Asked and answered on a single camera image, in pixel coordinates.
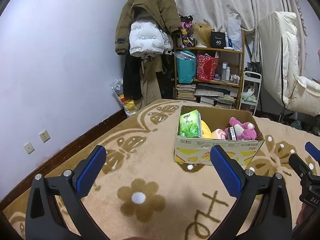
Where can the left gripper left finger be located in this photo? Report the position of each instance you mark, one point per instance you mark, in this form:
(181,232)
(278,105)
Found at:
(43,217)

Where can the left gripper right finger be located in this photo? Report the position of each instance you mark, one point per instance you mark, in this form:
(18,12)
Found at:
(272,219)

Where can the pink plush bear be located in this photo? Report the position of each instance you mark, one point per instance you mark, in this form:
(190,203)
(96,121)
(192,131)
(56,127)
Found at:
(244,131)

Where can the dark small book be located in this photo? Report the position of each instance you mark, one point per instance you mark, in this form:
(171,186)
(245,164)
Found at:
(232,133)

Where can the pink swirl roll plush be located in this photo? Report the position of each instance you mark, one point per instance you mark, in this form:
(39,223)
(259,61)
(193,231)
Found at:
(219,134)

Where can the yellow plush toy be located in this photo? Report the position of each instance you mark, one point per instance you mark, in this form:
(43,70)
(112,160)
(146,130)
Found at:
(206,132)

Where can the green tissue pack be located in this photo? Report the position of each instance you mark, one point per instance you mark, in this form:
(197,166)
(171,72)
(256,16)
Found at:
(190,125)

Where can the white trolley cart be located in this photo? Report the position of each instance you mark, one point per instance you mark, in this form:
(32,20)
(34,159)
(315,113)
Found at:
(250,92)

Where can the cardboard box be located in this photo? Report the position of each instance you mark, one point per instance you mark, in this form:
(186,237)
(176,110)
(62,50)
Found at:
(197,150)

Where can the plastic bag with toys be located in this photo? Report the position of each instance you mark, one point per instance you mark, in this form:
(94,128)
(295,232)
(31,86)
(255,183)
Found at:
(127,103)

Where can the wooden bookshelf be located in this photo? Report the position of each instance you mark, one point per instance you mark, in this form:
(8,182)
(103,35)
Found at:
(215,72)

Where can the stack of books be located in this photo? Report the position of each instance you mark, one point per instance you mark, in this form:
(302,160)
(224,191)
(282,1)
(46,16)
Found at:
(186,92)

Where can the red gift bag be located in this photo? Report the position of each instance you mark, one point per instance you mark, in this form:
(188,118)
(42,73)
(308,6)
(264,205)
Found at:
(206,66)

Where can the cream padded chair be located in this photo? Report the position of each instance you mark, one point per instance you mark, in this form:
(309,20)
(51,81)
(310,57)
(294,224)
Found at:
(282,75)

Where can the black box with 40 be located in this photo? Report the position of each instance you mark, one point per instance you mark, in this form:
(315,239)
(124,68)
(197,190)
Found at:
(217,40)

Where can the teal bag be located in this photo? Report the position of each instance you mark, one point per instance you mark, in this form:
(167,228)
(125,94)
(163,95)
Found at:
(186,63)

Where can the beige trench coat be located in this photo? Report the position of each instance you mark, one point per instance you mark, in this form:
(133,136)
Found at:
(148,80)

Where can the blonde wig head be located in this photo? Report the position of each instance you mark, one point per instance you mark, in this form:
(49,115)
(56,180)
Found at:
(202,34)

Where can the white puffer jacket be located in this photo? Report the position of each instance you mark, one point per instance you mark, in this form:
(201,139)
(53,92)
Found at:
(148,39)

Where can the white curtain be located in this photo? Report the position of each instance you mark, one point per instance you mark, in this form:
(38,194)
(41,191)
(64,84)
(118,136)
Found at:
(217,12)

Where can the olive green puffer jacket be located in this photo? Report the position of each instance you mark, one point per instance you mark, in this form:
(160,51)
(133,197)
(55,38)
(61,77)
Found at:
(164,12)

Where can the wall socket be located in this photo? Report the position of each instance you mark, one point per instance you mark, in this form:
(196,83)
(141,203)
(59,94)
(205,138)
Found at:
(44,135)
(29,148)

